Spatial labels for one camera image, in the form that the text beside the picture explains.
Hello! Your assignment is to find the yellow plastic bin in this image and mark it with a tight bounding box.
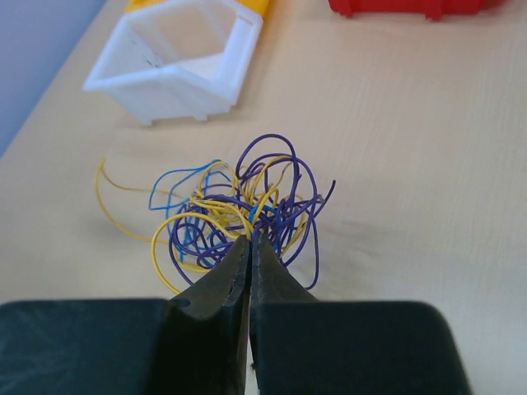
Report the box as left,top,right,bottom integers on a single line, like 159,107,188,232
123,0,275,17

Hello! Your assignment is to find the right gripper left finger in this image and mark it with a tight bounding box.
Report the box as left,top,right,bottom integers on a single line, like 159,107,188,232
1,236,250,394

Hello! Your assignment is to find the red plastic bin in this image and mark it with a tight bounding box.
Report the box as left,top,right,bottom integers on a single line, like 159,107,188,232
328,0,506,21

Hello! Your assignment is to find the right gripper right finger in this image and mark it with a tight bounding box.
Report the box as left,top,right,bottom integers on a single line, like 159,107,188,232
250,235,471,394

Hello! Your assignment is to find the purple wire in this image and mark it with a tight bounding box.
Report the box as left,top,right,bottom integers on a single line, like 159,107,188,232
168,133,337,291

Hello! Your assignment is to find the white plastic bin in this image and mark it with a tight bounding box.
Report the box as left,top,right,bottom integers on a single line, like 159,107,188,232
83,0,269,125

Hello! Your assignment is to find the blue wire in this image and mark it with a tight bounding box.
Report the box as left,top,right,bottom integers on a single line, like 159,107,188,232
148,159,281,264

